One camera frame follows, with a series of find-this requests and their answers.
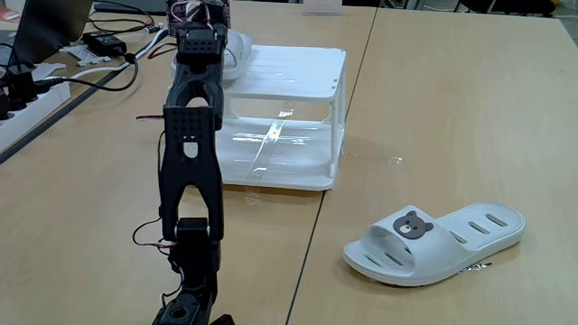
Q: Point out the white bear slipper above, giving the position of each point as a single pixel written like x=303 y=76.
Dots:
x=237 y=54
x=429 y=257

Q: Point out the white two-tier plastic box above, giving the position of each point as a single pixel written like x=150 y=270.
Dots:
x=289 y=72

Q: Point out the dark flat device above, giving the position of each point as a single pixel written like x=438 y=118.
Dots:
x=131 y=5

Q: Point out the white card stand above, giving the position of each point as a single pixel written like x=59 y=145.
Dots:
x=321 y=6

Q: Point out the black power adapter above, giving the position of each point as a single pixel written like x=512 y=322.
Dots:
x=104 y=43

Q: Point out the white plastic printed part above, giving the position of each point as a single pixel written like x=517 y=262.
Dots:
x=86 y=55

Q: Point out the dark open laptop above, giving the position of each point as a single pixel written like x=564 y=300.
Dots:
x=49 y=27

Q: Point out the white flat piece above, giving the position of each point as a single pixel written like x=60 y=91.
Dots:
x=47 y=71

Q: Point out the white power strip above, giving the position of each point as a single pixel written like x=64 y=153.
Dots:
x=40 y=106

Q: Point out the orange book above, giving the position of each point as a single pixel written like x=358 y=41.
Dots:
x=9 y=15

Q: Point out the large black plug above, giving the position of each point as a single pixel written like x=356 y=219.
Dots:
x=22 y=86

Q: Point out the clear tape scrap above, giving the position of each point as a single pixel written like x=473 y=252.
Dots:
x=396 y=160

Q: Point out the thin shiny tape strip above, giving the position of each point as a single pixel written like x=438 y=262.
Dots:
x=476 y=267

